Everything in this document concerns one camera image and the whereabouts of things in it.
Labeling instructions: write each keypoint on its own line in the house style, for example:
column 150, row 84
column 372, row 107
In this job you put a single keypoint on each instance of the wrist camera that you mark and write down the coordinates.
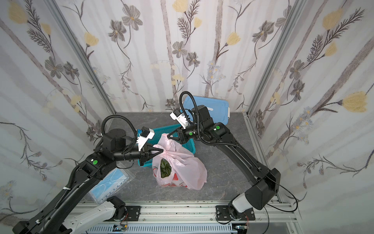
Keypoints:
column 144, row 134
column 177, row 115

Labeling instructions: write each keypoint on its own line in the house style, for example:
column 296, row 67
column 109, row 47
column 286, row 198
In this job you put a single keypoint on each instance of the white storage box blue lid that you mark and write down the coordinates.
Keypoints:
column 218, row 109

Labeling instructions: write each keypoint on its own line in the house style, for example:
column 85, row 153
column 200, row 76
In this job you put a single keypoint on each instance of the blue face masks packet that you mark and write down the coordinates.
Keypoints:
column 111, row 184

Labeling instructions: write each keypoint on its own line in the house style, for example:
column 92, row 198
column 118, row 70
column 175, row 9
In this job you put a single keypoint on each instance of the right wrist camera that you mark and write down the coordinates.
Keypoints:
column 177, row 115

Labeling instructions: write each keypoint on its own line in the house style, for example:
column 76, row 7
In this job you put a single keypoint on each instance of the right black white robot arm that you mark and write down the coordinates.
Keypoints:
column 264, row 182

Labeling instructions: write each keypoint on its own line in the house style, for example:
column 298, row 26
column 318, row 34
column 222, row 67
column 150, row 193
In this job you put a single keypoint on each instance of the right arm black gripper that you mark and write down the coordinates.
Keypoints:
column 181, row 136

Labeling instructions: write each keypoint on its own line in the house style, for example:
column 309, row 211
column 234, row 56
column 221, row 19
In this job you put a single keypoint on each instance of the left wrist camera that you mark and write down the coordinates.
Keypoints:
column 144, row 134

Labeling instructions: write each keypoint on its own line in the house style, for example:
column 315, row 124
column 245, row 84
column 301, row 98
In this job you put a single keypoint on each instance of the pink plastic bag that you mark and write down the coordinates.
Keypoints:
column 187, row 170

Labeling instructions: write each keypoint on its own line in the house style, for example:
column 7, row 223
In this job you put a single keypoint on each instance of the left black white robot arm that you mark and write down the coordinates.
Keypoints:
column 114, row 146

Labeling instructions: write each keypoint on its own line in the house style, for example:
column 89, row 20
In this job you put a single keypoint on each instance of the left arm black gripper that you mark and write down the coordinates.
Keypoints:
column 142, row 153

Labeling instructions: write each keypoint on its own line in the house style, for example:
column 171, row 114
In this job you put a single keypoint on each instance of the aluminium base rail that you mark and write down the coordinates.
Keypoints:
column 200, row 217

